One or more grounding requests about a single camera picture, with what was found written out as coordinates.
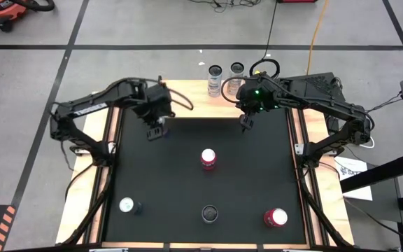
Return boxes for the silver can orange print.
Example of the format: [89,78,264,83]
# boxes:
[227,62,246,96]

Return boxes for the black beam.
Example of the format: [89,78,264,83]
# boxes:
[339,152,403,194]

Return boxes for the white cable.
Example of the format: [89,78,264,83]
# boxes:
[360,135,376,150]

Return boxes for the black table mat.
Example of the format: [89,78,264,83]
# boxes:
[101,91,309,246]

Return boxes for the white printed paper sheet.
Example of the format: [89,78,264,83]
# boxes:
[334,155,374,202]

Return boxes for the tangled black cables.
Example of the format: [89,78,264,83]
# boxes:
[187,0,262,13]

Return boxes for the red soda can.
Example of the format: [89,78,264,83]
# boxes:
[263,207,289,228]
[199,148,218,172]

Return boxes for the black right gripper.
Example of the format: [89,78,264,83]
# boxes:
[238,73,281,134]

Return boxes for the yellow cable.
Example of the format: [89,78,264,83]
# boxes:
[305,0,330,76]

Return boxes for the wooden shelf with black legs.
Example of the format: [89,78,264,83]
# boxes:
[155,79,250,134]

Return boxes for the silver can blue print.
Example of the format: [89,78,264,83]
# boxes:
[207,64,223,98]
[201,205,220,224]

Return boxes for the orange shop vacuum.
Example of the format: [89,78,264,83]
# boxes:
[0,0,56,34]

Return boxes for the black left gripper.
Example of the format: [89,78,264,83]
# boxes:
[133,85,176,142]

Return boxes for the black coiled cable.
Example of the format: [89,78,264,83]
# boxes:
[249,0,280,80]

